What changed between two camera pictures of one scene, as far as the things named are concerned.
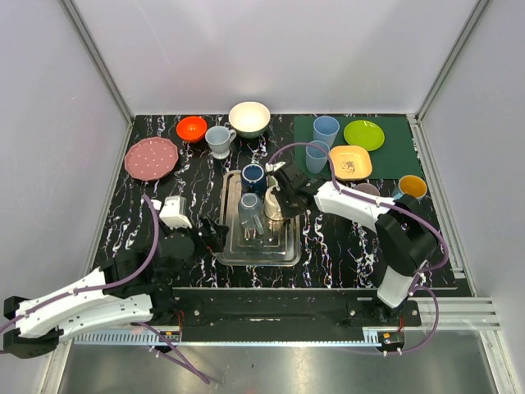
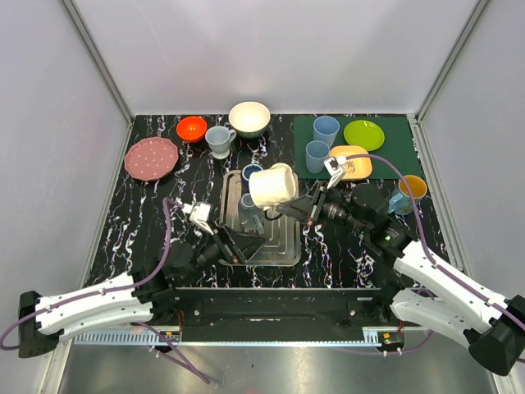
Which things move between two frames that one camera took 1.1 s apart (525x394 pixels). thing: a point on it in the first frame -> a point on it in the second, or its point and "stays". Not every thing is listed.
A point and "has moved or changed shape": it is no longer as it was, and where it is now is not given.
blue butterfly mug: (411, 185) stays
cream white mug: (271, 207) has moved or changed shape
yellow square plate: (351, 162) stays
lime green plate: (365, 134) stays
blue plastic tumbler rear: (326, 129) stays
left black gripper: (209, 235) -> (225, 245)
